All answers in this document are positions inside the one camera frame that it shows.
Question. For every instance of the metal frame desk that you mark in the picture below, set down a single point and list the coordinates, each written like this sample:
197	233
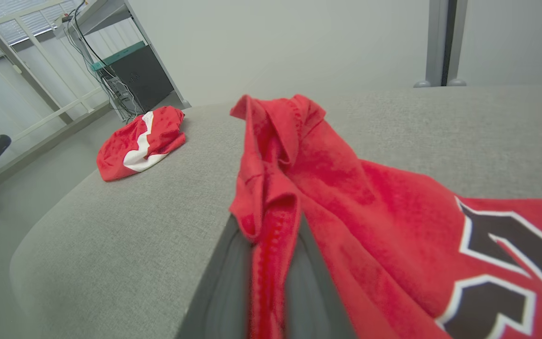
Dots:
106	14

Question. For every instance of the white metal railing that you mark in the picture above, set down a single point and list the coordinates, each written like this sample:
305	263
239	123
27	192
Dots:
59	113

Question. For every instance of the black computer tower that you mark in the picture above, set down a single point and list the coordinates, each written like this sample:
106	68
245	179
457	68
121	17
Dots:
144	80

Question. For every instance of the grey partition post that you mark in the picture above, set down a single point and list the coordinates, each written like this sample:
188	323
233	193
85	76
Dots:
435	37

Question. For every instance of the red shorts with white stripe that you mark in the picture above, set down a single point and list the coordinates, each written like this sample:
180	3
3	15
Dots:
115	160

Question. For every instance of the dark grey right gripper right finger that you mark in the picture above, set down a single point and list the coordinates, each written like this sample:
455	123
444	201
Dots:
306	296

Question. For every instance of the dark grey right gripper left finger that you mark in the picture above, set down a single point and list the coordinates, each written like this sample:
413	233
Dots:
226	292

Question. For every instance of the red jersey with white sleeves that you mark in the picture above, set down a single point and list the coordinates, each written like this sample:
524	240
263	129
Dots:
370	212

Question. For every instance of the teal green panel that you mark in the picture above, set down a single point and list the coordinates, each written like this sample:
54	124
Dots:
118	55

